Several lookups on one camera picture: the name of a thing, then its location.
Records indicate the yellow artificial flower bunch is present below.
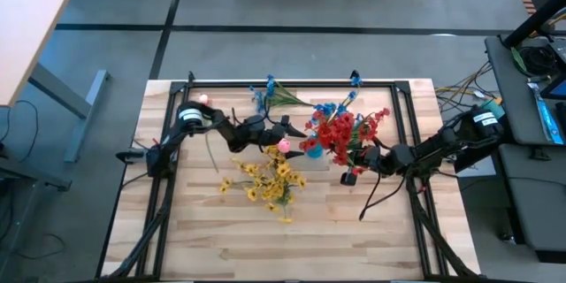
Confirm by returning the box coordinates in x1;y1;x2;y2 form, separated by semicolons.
263;144;308;225
219;157;266;203

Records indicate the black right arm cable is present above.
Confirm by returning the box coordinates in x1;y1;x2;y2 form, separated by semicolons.
358;172;408;222

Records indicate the black diagonal pole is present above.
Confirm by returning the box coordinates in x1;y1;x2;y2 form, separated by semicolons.
502;0;566;49

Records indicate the white paper sheet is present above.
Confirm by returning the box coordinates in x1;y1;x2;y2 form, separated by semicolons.
459;152;497;179

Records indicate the wooden side table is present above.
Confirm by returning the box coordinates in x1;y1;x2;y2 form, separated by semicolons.
0;0;77;108

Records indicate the black coiled cable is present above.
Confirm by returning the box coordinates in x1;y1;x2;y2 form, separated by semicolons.
516;45;562;79

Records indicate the teal cup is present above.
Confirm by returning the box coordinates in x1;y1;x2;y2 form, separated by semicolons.
481;99;505;117

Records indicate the red artificial flower bunch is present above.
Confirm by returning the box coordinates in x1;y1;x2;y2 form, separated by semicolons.
299;110;357;167
335;107;393;177

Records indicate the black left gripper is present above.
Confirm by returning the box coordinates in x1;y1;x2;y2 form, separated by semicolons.
260;114;308;161

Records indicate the blue strap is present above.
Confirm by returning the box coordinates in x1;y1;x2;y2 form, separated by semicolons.
527;81;566;146

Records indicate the black slanted beam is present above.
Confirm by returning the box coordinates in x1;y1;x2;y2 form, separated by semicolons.
454;134;505;173

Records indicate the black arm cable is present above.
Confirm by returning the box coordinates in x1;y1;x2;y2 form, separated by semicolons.
358;172;408;222
229;96;284;127

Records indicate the grey side table leg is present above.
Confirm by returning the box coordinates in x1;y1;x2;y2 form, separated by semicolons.
27;62;111;164

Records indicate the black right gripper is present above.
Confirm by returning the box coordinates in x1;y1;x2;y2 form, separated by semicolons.
339;144;394;187

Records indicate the floor cable bundle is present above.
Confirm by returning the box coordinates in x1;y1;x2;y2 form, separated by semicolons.
435;60;505;116

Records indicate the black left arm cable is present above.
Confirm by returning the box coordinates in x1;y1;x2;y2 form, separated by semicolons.
229;96;284;127

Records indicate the dark tablet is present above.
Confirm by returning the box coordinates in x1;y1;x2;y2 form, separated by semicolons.
539;74;566;101

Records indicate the black metal table frame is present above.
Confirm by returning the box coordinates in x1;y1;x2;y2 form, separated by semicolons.
95;69;481;282

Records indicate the dark grey desk foot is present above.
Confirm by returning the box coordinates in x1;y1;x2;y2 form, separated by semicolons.
0;154;73;192

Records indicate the blue artificial flower bunch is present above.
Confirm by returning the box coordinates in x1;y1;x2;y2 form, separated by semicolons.
249;73;314;115
310;73;368;120

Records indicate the grey desk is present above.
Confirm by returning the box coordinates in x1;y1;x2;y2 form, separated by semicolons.
484;34;566;147

